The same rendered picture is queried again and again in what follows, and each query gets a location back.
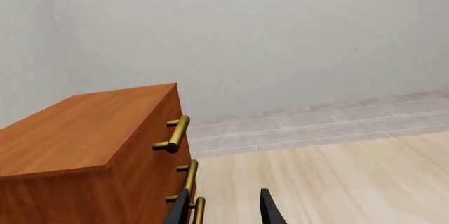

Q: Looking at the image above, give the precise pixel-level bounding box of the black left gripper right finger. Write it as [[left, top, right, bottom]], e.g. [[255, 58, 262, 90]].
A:
[[259, 187, 287, 224]]

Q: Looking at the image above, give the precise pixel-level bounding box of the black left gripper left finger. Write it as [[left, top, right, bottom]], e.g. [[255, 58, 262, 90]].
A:
[[162, 188, 192, 224]]

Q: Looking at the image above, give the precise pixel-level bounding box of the wooden drawer with long front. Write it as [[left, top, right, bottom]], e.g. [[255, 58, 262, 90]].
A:
[[107, 84, 193, 224]]

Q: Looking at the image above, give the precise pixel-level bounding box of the orange-brown wooden cabinet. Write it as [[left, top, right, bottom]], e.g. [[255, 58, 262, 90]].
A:
[[0, 82, 199, 224]]

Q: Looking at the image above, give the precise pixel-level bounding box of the brass drawer handle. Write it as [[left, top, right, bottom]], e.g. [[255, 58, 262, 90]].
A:
[[152, 114, 191, 154], [165, 159, 199, 204], [189, 196, 206, 224]]

